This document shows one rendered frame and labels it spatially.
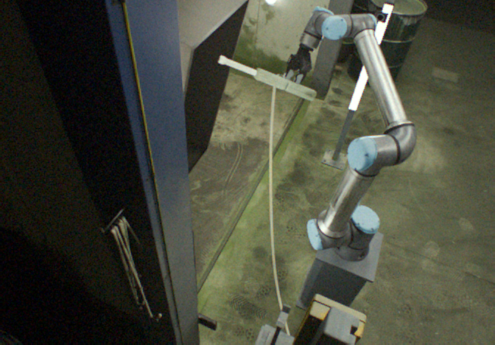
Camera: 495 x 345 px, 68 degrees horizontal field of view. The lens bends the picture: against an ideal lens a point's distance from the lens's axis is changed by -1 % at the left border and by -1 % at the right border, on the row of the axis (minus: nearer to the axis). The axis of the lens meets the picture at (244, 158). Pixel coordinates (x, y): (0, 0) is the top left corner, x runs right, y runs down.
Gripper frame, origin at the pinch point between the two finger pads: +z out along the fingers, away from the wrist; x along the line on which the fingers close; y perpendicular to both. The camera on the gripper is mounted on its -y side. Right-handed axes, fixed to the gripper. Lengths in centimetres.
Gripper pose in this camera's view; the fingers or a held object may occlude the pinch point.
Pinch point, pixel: (289, 87)
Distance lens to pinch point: 176.7
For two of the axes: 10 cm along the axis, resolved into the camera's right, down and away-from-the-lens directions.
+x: -8.9, -2.8, -3.5
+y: -2.0, -4.6, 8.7
